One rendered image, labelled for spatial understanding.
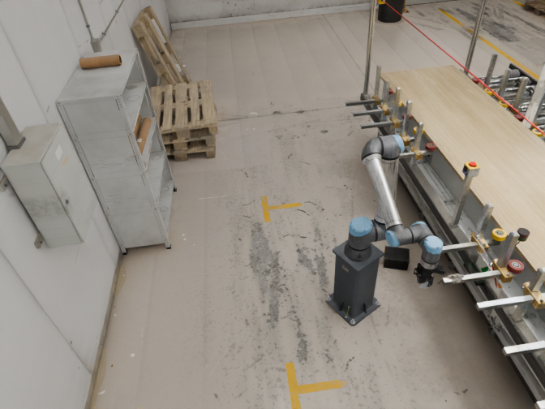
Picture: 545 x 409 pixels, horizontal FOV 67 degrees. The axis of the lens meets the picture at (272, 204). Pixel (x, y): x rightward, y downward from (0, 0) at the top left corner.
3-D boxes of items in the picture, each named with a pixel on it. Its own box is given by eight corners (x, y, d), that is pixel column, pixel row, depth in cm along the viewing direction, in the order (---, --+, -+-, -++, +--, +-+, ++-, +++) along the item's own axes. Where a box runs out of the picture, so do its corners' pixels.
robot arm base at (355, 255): (358, 265, 280) (358, 256, 273) (338, 250, 292) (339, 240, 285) (377, 252, 288) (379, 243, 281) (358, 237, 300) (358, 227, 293)
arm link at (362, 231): (345, 235, 288) (345, 217, 277) (368, 231, 290) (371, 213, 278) (351, 251, 277) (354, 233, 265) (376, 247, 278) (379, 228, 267)
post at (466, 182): (452, 228, 287) (467, 176, 257) (448, 223, 290) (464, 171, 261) (458, 227, 287) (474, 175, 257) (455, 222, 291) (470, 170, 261)
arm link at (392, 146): (369, 233, 289) (372, 132, 250) (392, 229, 291) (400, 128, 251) (377, 246, 276) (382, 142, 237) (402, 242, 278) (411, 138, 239)
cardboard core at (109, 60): (78, 60, 317) (118, 56, 319) (80, 56, 323) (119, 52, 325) (82, 71, 323) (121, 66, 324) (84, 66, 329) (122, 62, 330)
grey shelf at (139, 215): (122, 255, 385) (54, 102, 283) (135, 194, 452) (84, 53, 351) (170, 248, 386) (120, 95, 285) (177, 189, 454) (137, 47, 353)
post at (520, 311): (512, 327, 233) (542, 272, 202) (508, 321, 236) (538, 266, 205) (517, 326, 234) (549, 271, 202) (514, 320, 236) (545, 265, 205)
